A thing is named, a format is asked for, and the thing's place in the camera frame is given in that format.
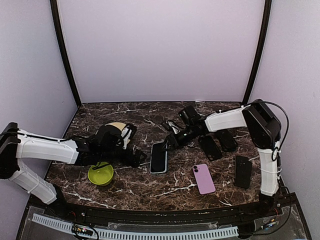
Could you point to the right black frame post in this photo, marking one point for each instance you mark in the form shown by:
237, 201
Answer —
259, 51

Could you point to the black front rail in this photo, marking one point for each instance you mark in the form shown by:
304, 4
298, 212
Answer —
239, 214

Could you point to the white cable duct strip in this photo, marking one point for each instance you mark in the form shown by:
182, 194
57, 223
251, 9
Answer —
84, 232

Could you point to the pink phone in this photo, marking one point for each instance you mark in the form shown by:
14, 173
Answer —
203, 179
158, 157

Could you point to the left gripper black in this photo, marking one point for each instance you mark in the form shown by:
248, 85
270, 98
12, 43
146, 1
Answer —
135, 162

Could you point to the beige round plate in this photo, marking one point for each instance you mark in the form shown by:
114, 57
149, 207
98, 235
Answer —
114, 130

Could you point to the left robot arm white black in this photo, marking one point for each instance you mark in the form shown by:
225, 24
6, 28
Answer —
17, 144

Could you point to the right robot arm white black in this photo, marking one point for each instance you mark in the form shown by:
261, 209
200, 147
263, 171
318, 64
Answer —
263, 125

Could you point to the black frame post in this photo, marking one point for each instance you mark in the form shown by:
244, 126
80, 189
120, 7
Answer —
63, 52
259, 51

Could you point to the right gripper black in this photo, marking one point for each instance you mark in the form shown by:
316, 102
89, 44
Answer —
173, 140

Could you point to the black phone case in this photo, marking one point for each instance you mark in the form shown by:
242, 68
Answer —
210, 148
226, 140

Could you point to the light blue phone case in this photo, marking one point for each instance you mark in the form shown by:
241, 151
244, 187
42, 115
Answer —
158, 172

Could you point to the left black frame post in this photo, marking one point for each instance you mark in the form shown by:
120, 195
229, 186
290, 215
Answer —
63, 52

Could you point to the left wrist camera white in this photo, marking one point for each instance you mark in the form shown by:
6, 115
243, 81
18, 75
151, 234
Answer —
127, 133

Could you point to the green bowl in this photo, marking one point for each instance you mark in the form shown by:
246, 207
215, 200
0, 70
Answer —
101, 174

